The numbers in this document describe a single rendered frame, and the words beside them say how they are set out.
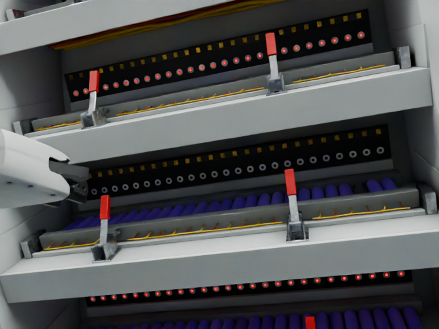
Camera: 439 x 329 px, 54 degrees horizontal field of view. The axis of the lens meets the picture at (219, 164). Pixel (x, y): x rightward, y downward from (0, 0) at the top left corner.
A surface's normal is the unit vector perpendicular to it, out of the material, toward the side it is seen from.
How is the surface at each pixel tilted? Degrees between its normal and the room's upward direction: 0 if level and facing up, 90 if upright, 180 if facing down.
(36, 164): 89
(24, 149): 83
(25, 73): 90
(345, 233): 19
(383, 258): 109
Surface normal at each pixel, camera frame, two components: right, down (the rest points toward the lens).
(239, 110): -0.18, 0.24
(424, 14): -0.24, -0.09
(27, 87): 0.96, -0.15
